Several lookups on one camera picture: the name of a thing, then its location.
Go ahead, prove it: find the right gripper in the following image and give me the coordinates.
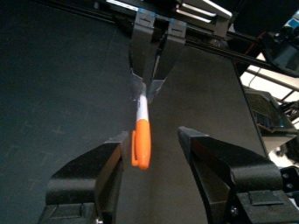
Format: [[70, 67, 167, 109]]
[[94, 0, 234, 103]]

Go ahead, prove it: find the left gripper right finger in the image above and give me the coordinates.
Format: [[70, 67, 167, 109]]
[[177, 125, 299, 224]]

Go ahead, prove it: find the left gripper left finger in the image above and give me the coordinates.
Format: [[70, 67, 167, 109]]
[[38, 130, 130, 224]]

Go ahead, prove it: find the grey marker pen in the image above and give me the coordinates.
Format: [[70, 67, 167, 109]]
[[130, 87, 154, 172]]

